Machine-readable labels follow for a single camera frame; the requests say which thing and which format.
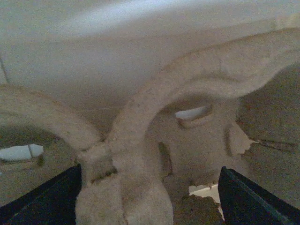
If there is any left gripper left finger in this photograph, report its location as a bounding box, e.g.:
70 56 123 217
0 165 82 225

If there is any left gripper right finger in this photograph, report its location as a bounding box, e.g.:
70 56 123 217
218 166 300 225

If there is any orange paper bag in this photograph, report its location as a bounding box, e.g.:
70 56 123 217
0 0 300 210

